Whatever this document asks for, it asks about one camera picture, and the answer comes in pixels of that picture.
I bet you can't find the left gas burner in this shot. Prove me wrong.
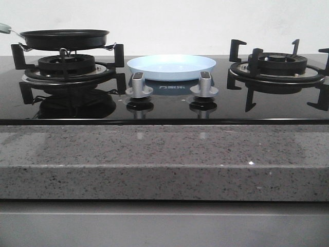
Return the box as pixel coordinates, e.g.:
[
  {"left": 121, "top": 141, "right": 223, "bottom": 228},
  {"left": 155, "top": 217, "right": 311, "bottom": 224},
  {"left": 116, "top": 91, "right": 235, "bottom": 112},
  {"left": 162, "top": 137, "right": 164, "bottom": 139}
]
[{"left": 25, "top": 54, "right": 105, "bottom": 80}]

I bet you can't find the gas burner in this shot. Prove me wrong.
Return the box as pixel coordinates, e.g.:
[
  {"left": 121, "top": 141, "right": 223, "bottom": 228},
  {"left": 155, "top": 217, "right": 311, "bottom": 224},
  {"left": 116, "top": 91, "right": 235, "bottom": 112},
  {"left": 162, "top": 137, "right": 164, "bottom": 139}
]
[
  {"left": 230, "top": 52, "right": 319, "bottom": 78},
  {"left": 25, "top": 54, "right": 105, "bottom": 80}
]

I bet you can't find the silver right stove knob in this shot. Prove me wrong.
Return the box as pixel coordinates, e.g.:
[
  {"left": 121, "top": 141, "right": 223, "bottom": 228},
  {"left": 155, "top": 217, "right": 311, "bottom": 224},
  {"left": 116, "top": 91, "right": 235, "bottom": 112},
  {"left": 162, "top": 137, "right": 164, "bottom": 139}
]
[{"left": 190, "top": 72, "right": 218, "bottom": 98}]

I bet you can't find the silver stove knob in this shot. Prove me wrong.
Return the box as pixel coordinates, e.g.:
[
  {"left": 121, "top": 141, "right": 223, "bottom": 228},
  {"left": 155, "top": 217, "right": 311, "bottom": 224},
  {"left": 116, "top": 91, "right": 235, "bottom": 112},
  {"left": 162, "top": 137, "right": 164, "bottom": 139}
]
[
  {"left": 190, "top": 72, "right": 218, "bottom": 98},
  {"left": 125, "top": 72, "right": 153, "bottom": 99}
]

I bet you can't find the right gas burner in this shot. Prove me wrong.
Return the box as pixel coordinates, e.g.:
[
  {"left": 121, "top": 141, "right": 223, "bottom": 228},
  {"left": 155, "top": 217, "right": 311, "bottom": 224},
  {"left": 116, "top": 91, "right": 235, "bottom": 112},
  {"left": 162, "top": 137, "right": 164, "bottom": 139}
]
[{"left": 230, "top": 52, "right": 319, "bottom": 78}]

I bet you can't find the black left pan support grate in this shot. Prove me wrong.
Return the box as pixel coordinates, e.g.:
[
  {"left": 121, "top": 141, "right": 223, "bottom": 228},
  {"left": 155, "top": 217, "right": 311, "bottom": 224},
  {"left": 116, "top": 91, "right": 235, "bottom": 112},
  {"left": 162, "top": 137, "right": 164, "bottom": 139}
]
[{"left": 11, "top": 43, "right": 126, "bottom": 95}]

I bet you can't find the light blue plate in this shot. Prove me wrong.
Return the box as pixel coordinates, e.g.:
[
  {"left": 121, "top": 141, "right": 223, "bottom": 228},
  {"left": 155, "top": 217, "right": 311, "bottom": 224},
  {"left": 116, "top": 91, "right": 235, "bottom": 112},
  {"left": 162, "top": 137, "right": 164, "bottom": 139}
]
[{"left": 127, "top": 55, "right": 216, "bottom": 82}]

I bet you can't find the black glass cooktop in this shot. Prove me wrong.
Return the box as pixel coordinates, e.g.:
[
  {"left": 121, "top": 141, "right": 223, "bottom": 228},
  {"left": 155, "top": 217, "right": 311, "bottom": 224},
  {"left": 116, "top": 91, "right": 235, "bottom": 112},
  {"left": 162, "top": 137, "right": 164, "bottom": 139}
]
[{"left": 1, "top": 56, "right": 328, "bottom": 125}]

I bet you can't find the silver left stove knob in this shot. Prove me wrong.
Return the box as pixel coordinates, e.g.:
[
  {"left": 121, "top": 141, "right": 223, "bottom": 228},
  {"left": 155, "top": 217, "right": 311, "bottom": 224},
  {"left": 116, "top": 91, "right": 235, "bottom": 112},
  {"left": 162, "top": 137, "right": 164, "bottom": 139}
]
[{"left": 125, "top": 72, "right": 153, "bottom": 99}]

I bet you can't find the black right pan support grate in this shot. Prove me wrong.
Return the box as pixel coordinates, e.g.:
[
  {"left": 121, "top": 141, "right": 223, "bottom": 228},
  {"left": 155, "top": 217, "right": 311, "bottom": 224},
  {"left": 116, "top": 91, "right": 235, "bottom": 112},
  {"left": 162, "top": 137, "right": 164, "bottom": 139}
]
[{"left": 227, "top": 39, "right": 328, "bottom": 112}]

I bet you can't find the black pan support grate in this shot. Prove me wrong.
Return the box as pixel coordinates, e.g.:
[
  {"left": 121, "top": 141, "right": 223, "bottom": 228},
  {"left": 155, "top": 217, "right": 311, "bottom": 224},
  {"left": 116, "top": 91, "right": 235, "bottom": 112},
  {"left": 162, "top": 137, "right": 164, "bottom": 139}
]
[
  {"left": 11, "top": 43, "right": 126, "bottom": 95},
  {"left": 227, "top": 39, "right": 328, "bottom": 112}
]

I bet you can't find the black frying pan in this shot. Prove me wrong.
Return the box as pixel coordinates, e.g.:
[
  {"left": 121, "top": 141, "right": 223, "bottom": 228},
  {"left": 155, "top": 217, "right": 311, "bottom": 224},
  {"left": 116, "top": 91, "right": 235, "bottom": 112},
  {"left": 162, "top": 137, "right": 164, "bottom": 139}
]
[{"left": 17, "top": 29, "right": 109, "bottom": 51}]

